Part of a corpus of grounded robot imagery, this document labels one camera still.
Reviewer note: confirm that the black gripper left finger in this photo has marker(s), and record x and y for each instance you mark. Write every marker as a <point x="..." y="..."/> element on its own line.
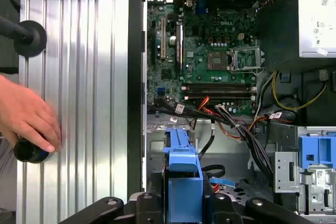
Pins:
<point x="147" y="208"/>

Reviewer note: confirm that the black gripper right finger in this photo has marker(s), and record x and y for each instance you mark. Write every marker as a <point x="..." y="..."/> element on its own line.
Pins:
<point x="225" y="211"/>

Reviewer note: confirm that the hard disk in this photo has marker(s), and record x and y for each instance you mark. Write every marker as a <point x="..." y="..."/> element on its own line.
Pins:
<point x="183" y="197"/>

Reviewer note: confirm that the black RAM slot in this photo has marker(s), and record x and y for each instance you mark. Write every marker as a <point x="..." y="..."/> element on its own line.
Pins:
<point x="220" y="87"/>
<point x="220" y="96"/>

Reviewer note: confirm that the black expansion slot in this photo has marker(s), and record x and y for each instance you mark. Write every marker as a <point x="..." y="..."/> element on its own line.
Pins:
<point x="153" y="45"/>

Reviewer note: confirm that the white expansion slot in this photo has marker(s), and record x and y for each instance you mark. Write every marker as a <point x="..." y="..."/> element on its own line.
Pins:
<point x="163" y="37"/>

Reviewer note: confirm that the person's bare hand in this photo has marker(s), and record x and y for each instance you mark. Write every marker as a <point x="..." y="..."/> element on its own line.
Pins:
<point x="26" y="113"/>

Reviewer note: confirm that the silver optical drive bay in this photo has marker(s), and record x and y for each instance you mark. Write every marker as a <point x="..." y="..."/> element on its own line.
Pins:
<point x="286" y="171"/>

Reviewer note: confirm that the blue plastic bay latch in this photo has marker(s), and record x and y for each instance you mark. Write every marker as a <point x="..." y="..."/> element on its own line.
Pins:
<point x="309" y="150"/>

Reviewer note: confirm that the black open PC case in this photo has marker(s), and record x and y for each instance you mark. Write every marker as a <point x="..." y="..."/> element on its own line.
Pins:
<point x="136" y="77"/>

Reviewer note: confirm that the thin metal locking lever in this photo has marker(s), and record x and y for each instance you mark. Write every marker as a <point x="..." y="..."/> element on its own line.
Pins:
<point x="249" y="71"/>

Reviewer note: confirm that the person's grey clothing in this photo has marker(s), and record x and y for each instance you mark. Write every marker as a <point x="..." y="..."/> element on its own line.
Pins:
<point x="6" y="176"/>

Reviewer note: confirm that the CPU socket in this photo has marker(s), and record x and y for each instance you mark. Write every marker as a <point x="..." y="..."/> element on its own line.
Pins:
<point x="216" y="61"/>

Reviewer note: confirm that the metal socket cover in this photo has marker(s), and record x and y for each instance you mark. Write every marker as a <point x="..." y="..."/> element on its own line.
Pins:
<point x="260" y="57"/>

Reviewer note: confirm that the green motherboard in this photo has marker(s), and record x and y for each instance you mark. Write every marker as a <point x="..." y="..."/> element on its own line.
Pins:
<point x="204" y="32"/>

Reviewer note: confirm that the black round knob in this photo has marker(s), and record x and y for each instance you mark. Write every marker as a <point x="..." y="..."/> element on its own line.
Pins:
<point x="30" y="39"/>

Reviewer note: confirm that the grey power supply unit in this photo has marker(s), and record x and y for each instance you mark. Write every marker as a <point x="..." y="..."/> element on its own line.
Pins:
<point x="315" y="11"/>

